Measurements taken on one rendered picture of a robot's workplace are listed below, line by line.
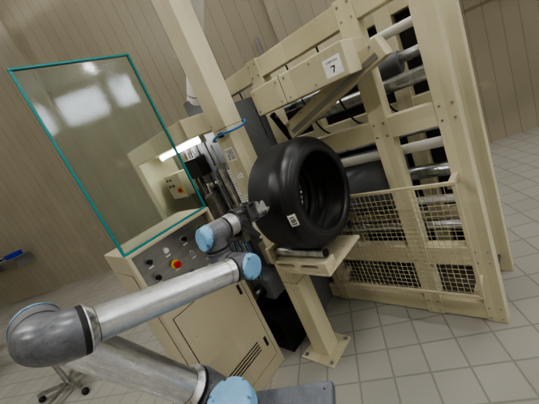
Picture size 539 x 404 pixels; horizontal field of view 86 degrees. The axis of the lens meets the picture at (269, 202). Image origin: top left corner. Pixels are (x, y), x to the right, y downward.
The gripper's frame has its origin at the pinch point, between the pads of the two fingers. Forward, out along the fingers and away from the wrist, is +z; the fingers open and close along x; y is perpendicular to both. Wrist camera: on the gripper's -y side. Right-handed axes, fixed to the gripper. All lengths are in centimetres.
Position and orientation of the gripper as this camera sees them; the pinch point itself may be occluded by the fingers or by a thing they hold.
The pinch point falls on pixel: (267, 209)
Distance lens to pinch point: 131.6
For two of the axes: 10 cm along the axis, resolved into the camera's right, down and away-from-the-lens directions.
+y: -3.2, -9.3, -1.8
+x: -6.9, 1.0, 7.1
